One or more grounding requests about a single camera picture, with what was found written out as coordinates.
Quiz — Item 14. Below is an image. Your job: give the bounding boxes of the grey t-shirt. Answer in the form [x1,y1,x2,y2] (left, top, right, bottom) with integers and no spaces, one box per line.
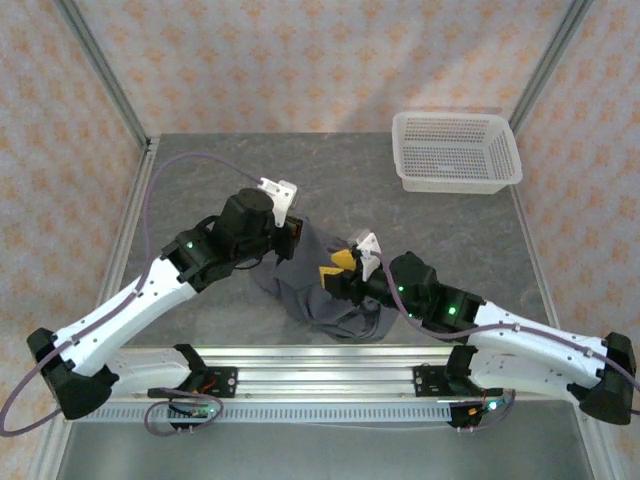
[249,222,401,344]

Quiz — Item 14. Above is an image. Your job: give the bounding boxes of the white perforated plastic basket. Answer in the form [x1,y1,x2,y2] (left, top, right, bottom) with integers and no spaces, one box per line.
[391,110,525,196]

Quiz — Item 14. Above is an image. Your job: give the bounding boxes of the narrow aluminium rail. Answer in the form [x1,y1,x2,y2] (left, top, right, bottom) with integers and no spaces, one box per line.
[119,343,570,365]

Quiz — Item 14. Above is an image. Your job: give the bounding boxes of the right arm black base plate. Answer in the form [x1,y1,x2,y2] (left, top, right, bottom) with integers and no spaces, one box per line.
[413,366,454,399]

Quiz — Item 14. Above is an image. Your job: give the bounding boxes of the wide aluminium rail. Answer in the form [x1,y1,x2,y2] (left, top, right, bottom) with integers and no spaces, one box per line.
[107,363,576,402]

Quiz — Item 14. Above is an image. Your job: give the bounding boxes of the slotted grey cable duct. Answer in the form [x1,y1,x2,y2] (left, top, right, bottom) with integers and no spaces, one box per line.
[62,401,454,425]

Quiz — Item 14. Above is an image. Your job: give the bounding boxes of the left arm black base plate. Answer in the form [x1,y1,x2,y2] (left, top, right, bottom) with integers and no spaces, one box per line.
[187,366,239,400]

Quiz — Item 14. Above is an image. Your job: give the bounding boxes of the aluminium frame post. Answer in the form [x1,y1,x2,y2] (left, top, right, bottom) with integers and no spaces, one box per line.
[507,0,594,131]
[52,0,151,149]

